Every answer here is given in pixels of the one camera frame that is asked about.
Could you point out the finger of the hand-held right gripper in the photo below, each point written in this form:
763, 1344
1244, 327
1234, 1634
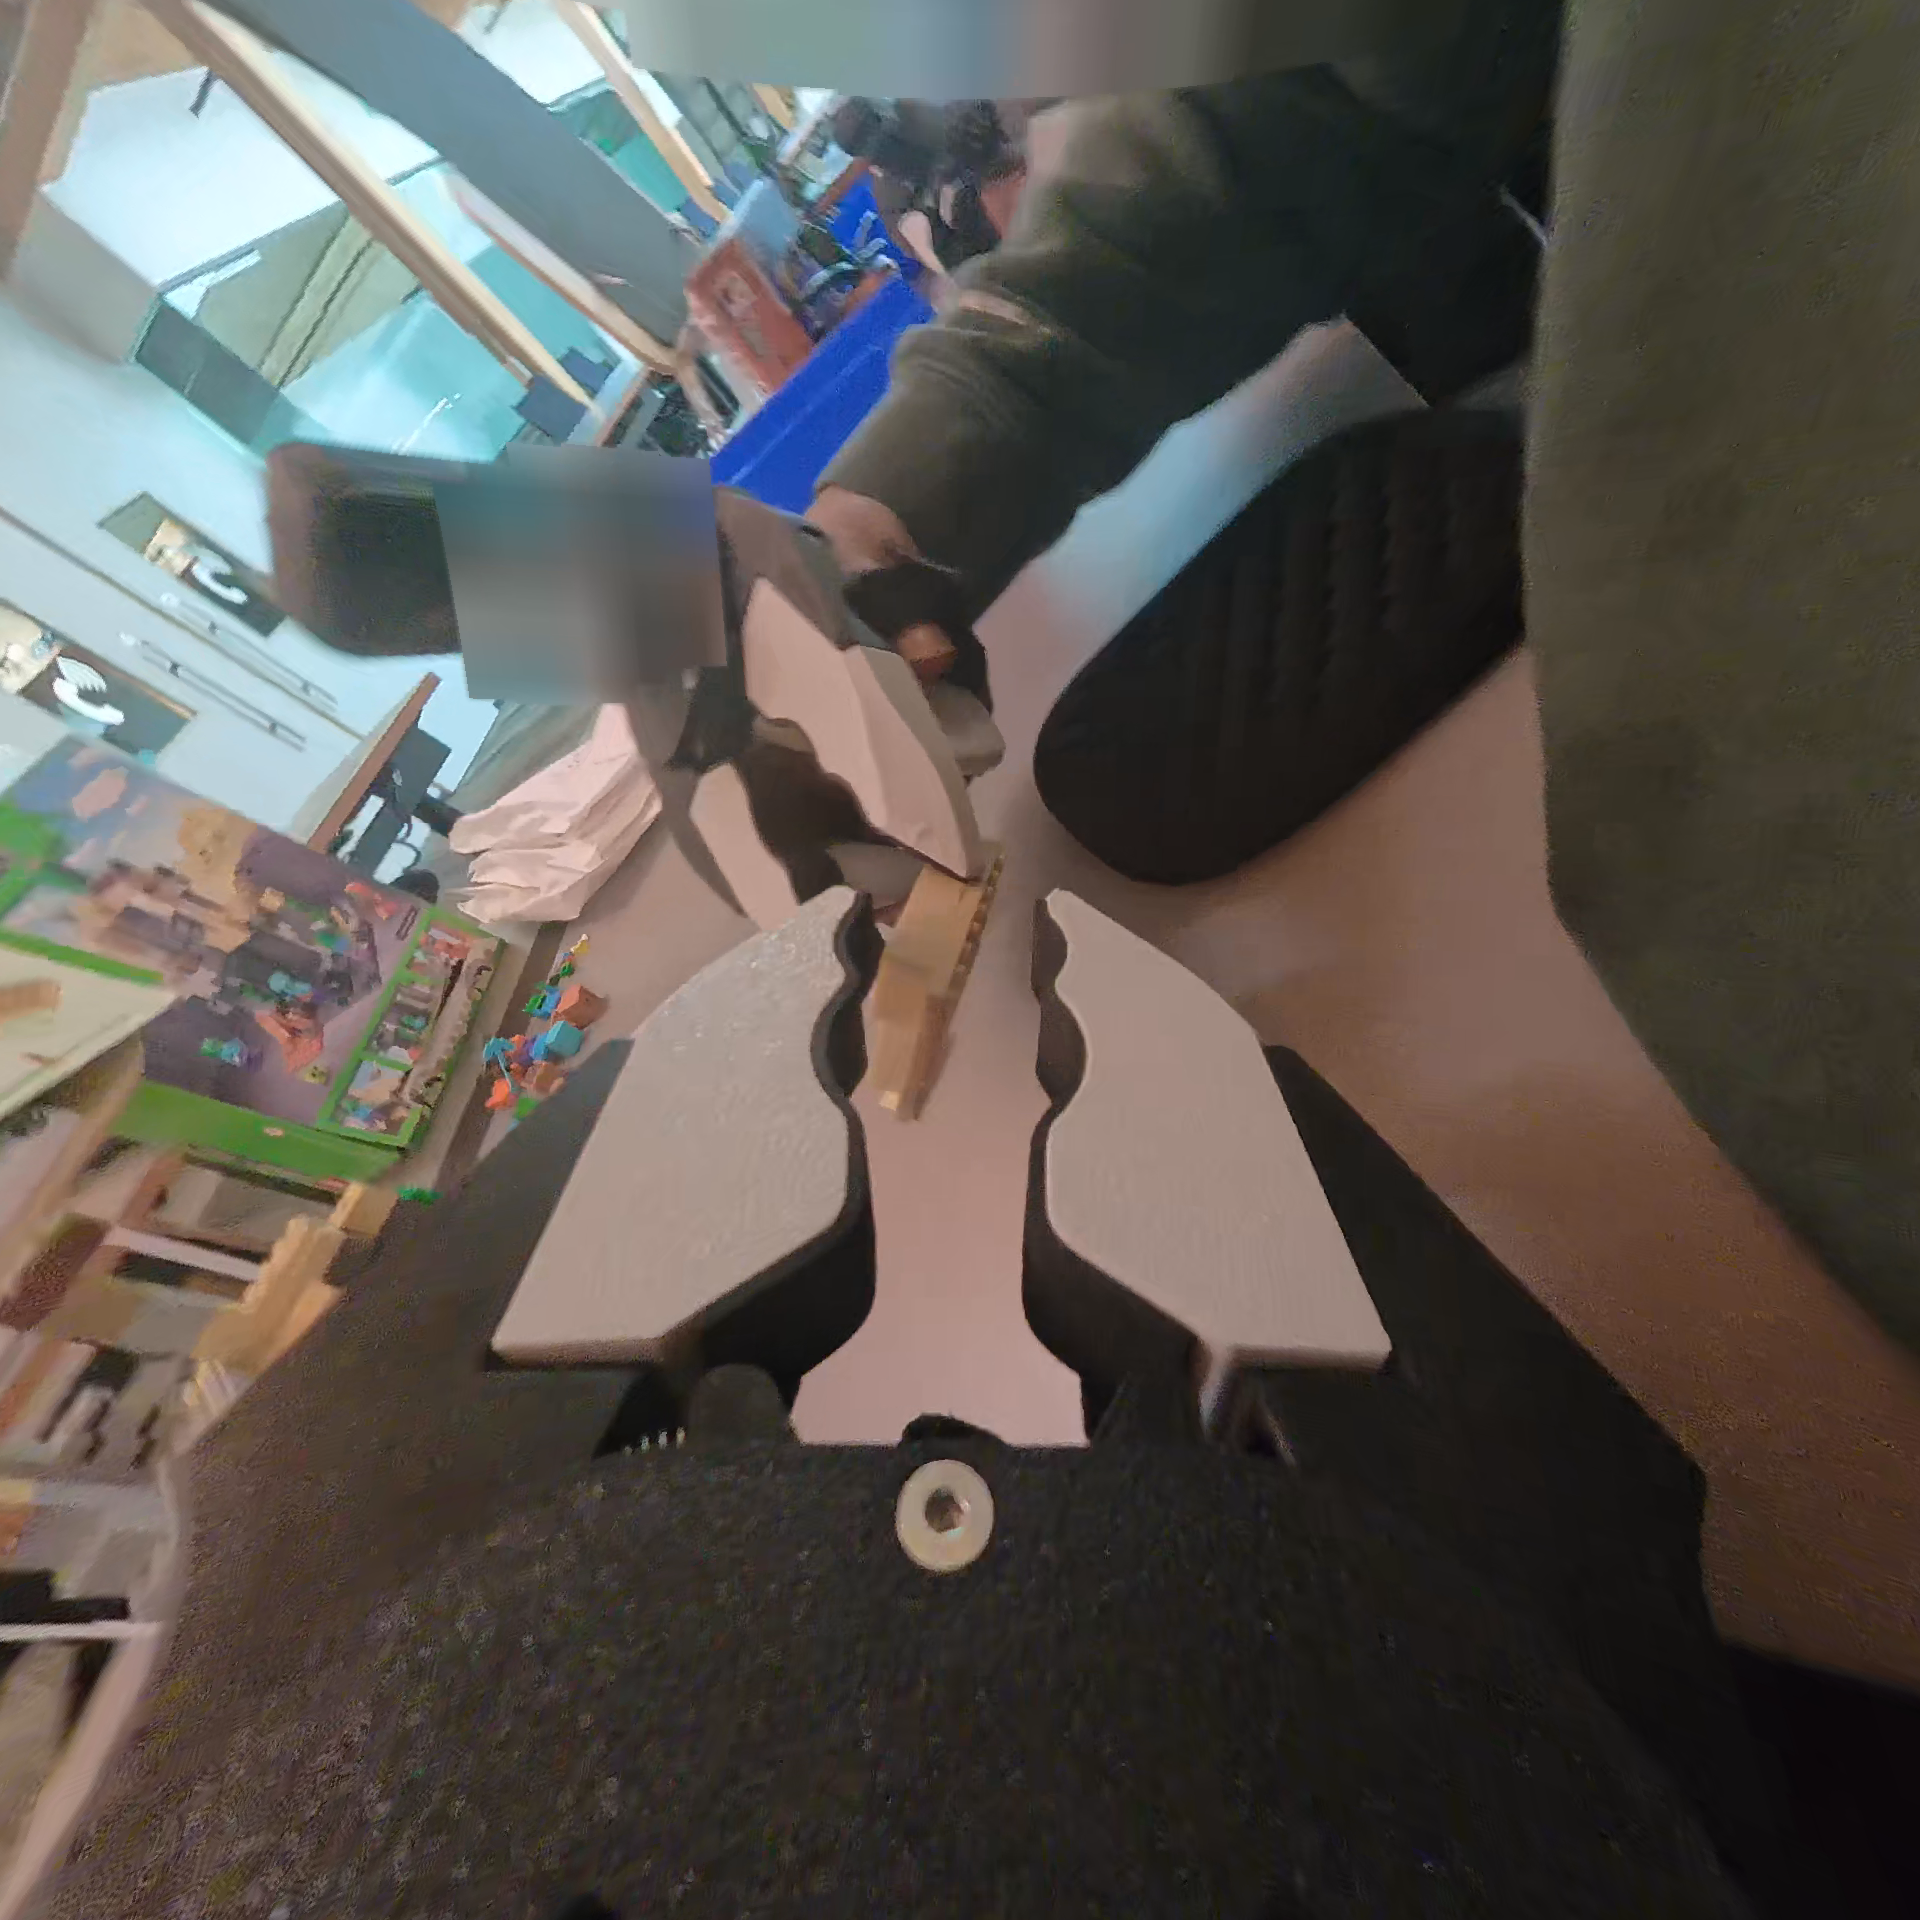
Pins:
857, 721
717, 833

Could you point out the person's dark green hoodie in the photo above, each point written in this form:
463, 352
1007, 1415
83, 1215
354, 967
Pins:
1725, 600

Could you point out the tan two-by-four brick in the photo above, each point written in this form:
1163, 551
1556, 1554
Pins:
932, 921

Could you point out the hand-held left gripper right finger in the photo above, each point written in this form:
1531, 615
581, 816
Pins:
1201, 1184

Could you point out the pile of white paper bags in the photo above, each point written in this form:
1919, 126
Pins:
556, 839

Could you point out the grey desk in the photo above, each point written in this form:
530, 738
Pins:
1425, 1050

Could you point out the dark wall poster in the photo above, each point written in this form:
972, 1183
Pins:
91, 682
202, 569

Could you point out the black quilted seat cushion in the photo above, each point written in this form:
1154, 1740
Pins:
1277, 646

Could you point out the large tan brick plate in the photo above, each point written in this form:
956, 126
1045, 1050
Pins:
967, 938

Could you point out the green toy set box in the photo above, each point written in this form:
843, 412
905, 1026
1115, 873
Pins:
270, 960

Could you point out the wooden table black legs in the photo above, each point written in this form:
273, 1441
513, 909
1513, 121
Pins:
383, 751

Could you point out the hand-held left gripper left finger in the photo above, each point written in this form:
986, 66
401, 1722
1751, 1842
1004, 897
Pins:
691, 1184

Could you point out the open instruction booklet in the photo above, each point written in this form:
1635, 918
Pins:
76, 1037

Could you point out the pile of colourful toy figures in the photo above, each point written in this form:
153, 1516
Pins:
547, 1037

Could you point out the person's right hand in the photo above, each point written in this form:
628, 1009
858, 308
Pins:
863, 533

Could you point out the red cardboard box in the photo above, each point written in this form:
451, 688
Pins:
743, 324

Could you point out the grey green brick-built model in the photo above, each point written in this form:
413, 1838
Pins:
284, 1290

